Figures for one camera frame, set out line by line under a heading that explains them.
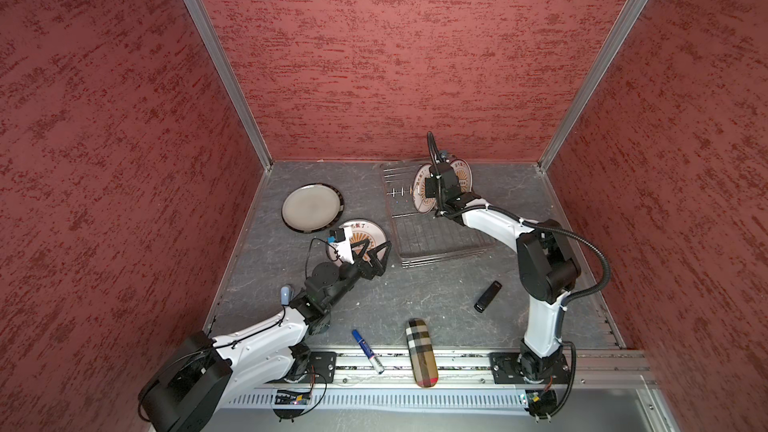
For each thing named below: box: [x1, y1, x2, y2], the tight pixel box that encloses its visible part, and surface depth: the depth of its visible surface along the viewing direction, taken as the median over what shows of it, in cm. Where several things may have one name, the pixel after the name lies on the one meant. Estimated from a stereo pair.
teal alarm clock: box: [308, 320, 330, 335], surface depth 63 cm
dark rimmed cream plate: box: [281, 183, 345, 234], surface depth 106 cm
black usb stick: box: [474, 280, 503, 313], surface depth 87 cm
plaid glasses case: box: [406, 318, 439, 388], surface depth 76 cm
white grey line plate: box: [281, 182, 345, 233], surface depth 106 cm
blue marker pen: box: [352, 329, 385, 374], surface depth 77 cm
